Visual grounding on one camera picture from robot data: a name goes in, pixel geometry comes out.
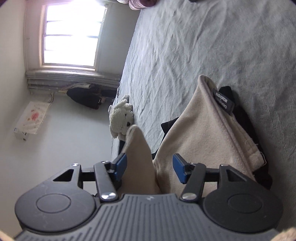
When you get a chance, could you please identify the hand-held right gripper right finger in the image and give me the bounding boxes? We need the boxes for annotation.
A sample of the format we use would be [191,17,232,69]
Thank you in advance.
[173,153,249,202]

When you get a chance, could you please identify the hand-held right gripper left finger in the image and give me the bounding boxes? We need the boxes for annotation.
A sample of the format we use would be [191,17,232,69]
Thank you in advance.
[53,153,128,202]

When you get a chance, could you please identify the beige and black raglan sweatshirt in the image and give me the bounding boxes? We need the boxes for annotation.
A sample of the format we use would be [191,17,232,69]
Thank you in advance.
[118,75,273,195]

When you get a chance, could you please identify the dark hanging clothes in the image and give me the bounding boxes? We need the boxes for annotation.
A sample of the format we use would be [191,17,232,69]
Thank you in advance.
[67,84,116,110]

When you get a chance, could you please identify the white plush dog toy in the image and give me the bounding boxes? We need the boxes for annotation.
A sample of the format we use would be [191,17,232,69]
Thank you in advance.
[108,95,134,139]

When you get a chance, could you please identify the grey patterned curtain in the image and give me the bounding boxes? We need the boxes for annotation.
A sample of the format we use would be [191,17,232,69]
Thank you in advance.
[25,70,122,94]

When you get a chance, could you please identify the grey bed sheet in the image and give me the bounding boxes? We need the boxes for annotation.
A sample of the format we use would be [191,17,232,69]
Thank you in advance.
[111,0,296,232]

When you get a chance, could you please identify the window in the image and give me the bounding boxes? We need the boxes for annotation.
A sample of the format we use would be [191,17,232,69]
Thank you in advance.
[40,3,108,70]

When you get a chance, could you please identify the pink folded quilt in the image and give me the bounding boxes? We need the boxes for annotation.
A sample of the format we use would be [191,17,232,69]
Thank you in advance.
[128,0,158,10]

